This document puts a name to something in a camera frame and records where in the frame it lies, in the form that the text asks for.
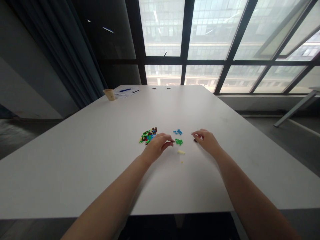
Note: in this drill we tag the person's left hand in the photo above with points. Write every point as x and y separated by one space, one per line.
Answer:
156 146

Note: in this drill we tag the person's right hand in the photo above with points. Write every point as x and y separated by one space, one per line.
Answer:
208 141

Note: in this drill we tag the person's right fingers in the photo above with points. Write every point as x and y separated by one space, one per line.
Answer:
198 136

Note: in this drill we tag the person's left fingers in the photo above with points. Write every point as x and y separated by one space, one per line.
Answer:
167 140

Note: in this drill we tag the group of green bricks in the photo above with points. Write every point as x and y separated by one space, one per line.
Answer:
179 141

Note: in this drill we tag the group of blue bricks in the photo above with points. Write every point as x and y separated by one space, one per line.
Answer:
177 131

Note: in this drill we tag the pale yellow brick cluster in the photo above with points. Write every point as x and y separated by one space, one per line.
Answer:
181 151

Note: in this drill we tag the pile of mixed colour bricks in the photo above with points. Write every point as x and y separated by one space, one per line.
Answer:
148 136

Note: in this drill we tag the white papers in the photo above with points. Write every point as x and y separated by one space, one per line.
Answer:
127 92

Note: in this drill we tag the blue pen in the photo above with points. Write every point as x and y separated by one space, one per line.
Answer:
125 89

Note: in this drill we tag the paper cup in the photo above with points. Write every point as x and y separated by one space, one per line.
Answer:
109 94

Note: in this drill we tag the large black framed window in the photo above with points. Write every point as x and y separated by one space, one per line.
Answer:
225 45

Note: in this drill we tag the dark curtain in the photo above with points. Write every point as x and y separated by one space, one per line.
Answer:
65 50

